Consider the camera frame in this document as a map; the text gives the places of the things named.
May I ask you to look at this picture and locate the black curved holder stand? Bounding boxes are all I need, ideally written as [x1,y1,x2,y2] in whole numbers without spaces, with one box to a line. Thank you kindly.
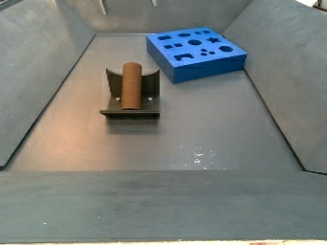
[100,62,160,118]

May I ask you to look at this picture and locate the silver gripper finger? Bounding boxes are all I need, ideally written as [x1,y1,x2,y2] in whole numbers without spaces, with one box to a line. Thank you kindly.
[98,0,106,15]
[151,0,157,7]

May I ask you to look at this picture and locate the brown cylinder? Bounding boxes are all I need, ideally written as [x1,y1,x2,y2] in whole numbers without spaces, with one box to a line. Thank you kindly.
[121,62,141,110]

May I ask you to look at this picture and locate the blue shape sorting block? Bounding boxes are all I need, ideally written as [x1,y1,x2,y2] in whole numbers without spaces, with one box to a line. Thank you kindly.
[145,27,248,83]

